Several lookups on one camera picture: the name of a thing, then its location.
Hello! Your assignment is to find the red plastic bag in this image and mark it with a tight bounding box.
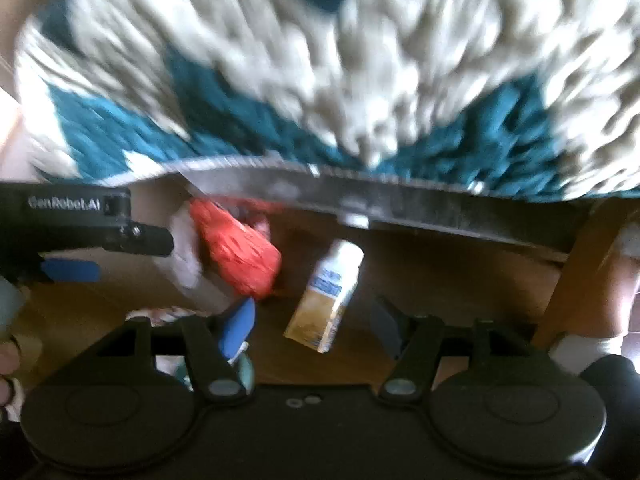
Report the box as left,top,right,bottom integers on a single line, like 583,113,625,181
189,198,282,300

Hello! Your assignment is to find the small white yellow bottle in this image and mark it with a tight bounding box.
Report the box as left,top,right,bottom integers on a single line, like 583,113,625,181
284,240,364,353

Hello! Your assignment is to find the christmas print paper bag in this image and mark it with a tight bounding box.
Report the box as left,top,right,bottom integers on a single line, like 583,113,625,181
124,306,252,376

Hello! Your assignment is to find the white paper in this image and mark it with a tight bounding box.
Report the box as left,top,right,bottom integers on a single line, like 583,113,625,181
154,202,235,314

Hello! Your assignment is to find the person left hand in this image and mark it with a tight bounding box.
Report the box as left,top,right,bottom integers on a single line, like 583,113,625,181
0,339,24,422

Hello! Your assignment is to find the teal white chevron quilt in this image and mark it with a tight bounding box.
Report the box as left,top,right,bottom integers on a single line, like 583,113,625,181
14,0,639,202

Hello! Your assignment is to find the metal bed frame rail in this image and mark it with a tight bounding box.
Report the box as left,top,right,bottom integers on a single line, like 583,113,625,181
180,157,591,254

